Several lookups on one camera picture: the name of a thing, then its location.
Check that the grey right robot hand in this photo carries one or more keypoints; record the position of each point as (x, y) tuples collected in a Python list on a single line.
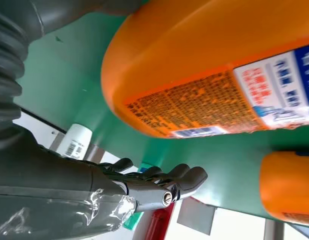
[(44, 185)]

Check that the white cylinder with barcode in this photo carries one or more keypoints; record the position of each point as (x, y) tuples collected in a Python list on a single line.
[(76, 139)]

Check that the green table mat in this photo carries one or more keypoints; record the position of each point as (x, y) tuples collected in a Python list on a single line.
[(69, 82)]

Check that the grey metal plate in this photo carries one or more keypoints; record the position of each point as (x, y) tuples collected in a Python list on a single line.
[(194, 215)]

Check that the grey metal pillar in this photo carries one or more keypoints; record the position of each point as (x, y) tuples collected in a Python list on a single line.
[(273, 232)]

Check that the red post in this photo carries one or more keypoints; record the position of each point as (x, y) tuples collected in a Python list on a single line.
[(159, 225)]

